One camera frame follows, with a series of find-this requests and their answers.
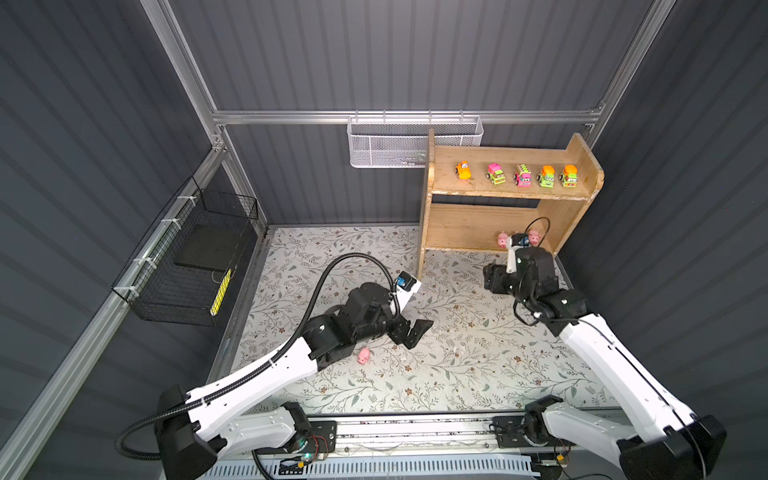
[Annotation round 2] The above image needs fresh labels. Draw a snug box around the pink toy pig bottom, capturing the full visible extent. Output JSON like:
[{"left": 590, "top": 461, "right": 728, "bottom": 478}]
[{"left": 497, "top": 232, "right": 513, "bottom": 249}]

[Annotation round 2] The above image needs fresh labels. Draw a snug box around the pink toy pig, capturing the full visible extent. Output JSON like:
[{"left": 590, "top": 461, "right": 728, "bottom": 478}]
[
  {"left": 497, "top": 232, "right": 513, "bottom": 249},
  {"left": 357, "top": 347, "right": 371, "bottom": 365},
  {"left": 527, "top": 229, "right": 542, "bottom": 247}
]

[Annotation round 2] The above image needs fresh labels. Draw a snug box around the pink green striped toy truck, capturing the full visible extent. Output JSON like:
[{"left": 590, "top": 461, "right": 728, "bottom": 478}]
[{"left": 514, "top": 164, "right": 532, "bottom": 188}]

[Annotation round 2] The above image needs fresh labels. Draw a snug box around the orange toy car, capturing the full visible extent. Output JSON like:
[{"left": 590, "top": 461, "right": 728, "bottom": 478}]
[{"left": 455, "top": 161, "right": 472, "bottom": 180}]

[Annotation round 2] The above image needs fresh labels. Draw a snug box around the orange green mixer toy truck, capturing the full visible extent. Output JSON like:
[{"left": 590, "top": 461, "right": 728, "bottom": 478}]
[{"left": 537, "top": 165, "right": 555, "bottom": 189}]

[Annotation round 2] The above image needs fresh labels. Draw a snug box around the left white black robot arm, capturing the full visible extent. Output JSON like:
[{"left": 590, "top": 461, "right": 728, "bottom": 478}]
[{"left": 153, "top": 274, "right": 433, "bottom": 479}]

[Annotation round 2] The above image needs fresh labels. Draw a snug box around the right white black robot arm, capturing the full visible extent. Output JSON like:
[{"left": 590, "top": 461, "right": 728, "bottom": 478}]
[{"left": 483, "top": 247, "right": 727, "bottom": 479}]

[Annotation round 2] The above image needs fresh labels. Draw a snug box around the wooden two-tier shelf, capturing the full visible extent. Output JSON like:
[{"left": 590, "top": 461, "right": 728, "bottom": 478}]
[{"left": 417, "top": 133, "right": 605, "bottom": 278}]

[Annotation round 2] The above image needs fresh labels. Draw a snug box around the floral patterned table mat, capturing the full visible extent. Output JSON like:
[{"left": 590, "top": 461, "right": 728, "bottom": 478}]
[{"left": 232, "top": 226, "right": 616, "bottom": 414}]

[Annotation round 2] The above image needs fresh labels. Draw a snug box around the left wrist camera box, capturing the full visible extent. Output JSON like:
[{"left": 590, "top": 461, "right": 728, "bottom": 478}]
[{"left": 395, "top": 271, "right": 422, "bottom": 312}]

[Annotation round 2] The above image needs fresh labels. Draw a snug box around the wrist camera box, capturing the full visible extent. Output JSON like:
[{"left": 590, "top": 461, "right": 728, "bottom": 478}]
[
  {"left": 505, "top": 233, "right": 530, "bottom": 274},
  {"left": 395, "top": 271, "right": 422, "bottom": 312}
]

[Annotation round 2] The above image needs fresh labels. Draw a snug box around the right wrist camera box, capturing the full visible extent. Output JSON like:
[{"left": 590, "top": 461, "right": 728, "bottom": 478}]
[{"left": 505, "top": 233, "right": 530, "bottom": 274}]

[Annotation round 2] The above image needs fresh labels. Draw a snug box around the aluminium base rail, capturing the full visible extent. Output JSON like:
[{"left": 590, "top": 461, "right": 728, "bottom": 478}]
[{"left": 173, "top": 411, "right": 661, "bottom": 458}]

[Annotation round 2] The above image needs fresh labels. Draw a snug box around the white perforated cable tray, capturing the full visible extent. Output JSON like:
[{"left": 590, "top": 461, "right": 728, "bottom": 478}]
[{"left": 179, "top": 454, "right": 541, "bottom": 480}]

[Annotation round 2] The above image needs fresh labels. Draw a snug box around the white wire mesh basket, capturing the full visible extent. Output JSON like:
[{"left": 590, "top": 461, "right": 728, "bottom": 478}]
[{"left": 346, "top": 116, "right": 484, "bottom": 169}]

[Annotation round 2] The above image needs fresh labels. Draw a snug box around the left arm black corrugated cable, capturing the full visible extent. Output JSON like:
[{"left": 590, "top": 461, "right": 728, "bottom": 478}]
[{"left": 115, "top": 252, "right": 397, "bottom": 462}]

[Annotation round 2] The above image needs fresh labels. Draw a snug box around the black wire mesh basket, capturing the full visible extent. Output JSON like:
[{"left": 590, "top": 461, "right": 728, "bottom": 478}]
[{"left": 112, "top": 179, "right": 260, "bottom": 327}]

